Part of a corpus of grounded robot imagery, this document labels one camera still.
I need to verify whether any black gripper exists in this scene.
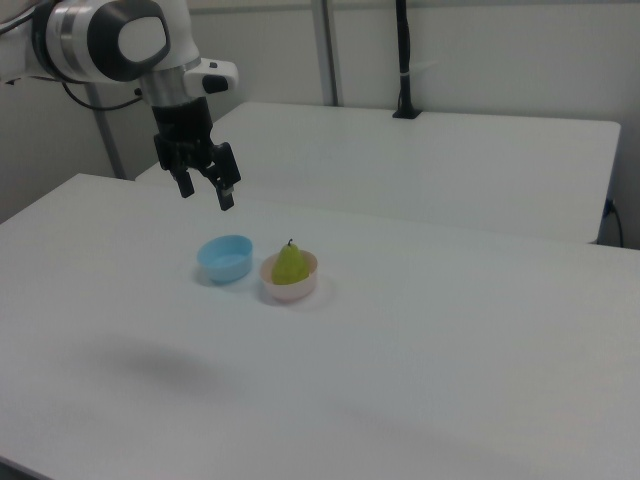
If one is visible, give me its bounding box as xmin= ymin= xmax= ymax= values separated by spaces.
xmin=151 ymin=96 xmax=243 ymax=212

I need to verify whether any green pear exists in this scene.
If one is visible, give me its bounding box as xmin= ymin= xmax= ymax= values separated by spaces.
xmin=270 ymin=238 xmax=310 ymax=286

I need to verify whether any blue plastic bowl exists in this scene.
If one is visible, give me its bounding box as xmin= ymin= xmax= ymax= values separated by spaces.
xmin=196 ymin=234 xmax=254 ymax=285

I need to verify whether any pink plastic bowl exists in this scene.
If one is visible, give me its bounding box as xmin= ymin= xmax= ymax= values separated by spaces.
xmin=259 ymin=250 xmax=320 ymax=305

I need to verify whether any white rectangular table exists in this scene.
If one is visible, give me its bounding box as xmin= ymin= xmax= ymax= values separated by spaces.
xmin=134 ymin=101 xmax=622 ymax=246

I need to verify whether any thin grey partition post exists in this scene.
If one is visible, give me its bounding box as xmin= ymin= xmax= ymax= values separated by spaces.
xmin=86 ymin=82 xmax=127 ymax=181

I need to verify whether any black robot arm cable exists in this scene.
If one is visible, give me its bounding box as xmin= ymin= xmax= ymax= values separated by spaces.
xmin=60 ymin=80 xmax=147 ymax=112

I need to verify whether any wide grey partition post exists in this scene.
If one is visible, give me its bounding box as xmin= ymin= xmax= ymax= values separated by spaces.
xmin=310 ymin=0 xmax=347 ymax=107

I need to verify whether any black camera stand pole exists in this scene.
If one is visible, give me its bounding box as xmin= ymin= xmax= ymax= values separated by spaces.
xmin=391 ymin=0 xmax=423 ymax=120

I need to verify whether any black wall cable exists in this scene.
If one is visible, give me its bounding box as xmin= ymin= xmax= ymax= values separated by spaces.
xmin=602 ymin=198 xmax=626 ymax=247

